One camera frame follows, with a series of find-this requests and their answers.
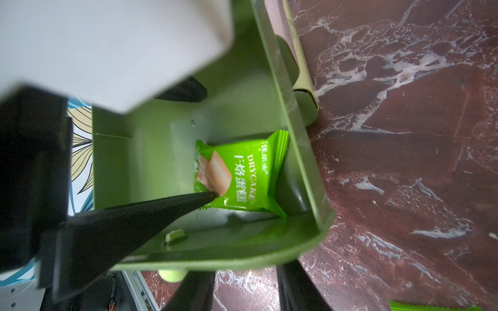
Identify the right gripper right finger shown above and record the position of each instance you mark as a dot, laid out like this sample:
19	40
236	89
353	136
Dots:
114	54

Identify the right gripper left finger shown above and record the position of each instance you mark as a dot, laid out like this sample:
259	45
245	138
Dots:
73	253

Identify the green drawer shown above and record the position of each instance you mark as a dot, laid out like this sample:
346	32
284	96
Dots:
295	60
247	139

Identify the green top drawer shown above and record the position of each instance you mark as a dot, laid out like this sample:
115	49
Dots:
247	139

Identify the green cookie packet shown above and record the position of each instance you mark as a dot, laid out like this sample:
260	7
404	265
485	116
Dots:
244	174
397	306

